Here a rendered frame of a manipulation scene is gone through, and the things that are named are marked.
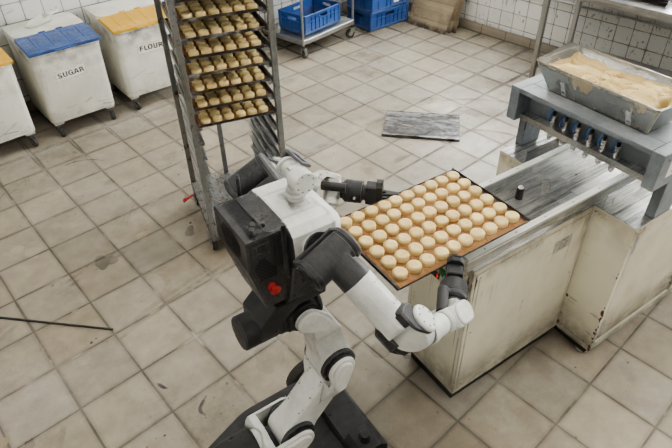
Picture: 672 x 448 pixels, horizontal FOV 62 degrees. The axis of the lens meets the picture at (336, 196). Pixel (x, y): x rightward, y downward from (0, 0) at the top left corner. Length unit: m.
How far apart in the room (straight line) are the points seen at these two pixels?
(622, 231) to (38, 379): 2.71
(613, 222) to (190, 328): 2.07
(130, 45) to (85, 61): 0.38
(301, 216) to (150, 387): 1.60
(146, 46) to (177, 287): 2.36
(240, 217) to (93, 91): 3.52
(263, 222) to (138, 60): 3.66
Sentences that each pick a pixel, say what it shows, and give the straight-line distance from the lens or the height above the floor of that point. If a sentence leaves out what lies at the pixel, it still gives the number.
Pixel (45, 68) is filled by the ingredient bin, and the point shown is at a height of 0.59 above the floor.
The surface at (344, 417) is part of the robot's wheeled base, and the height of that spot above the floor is 0.19.
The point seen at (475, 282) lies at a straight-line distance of 2.17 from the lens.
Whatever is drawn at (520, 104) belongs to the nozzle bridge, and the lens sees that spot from 2.68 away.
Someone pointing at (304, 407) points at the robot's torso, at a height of 0.41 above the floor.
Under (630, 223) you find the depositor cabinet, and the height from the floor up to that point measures 0.84.
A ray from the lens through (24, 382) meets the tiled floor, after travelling 3.18.
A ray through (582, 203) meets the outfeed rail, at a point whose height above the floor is 0.88.
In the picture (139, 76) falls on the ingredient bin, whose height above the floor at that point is 0.30.
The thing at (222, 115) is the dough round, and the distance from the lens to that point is 3.06.
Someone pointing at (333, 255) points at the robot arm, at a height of 1.32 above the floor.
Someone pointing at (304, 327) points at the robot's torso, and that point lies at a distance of 1.82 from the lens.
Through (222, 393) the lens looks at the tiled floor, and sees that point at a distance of 2.82.
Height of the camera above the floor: 2.29
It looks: 37 degrees down
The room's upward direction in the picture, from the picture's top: 1 degrees counter-clockwise
